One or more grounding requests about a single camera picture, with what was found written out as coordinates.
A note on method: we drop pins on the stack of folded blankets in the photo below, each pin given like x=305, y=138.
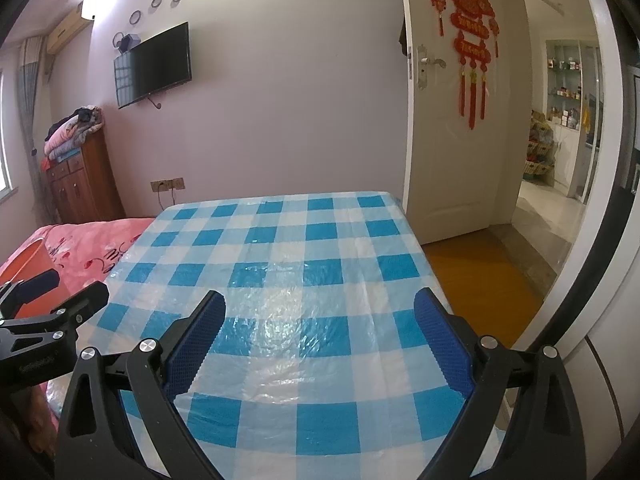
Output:
x=70, y=132

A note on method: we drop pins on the blue checkered tablecloth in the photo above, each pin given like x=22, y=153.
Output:
x=310, y=270

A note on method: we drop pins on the black wall television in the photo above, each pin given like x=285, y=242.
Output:
x=160, y=62

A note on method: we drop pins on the white glass shelf cabinet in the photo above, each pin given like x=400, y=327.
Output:
x=570, y=150

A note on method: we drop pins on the wall air conditioner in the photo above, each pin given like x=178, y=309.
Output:
x=67, y=30

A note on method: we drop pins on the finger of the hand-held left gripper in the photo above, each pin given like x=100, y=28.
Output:
x=35, y=285
x=87, y=300

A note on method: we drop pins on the brown wooden cabinet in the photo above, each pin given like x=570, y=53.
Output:
x=85, y=185

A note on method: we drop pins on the dark hanging garment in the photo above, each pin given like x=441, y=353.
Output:
x=403, y=35

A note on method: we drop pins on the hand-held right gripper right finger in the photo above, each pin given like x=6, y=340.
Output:
x=445, y=342

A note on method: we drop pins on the pink heart-print bedspread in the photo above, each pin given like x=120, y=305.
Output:
x=85, y=245

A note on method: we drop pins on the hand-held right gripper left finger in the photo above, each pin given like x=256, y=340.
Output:
x=192, y=345

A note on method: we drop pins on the orange plastic bin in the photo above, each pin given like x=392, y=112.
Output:
x=27, y=260

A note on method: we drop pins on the white room door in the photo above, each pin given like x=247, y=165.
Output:
x=450, y=170

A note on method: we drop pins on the grey set-top box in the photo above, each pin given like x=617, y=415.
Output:
x=130, y=43

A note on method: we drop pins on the red hanging door ornament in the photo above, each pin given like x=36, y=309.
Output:
x=470, y=25

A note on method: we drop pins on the wall power outlet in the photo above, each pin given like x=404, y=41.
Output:
x=167, y=184

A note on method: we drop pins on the grey patterned curtain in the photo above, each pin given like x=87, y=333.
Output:
x=32, y=110

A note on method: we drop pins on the basket storage rack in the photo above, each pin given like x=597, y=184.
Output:
x=540, y=155

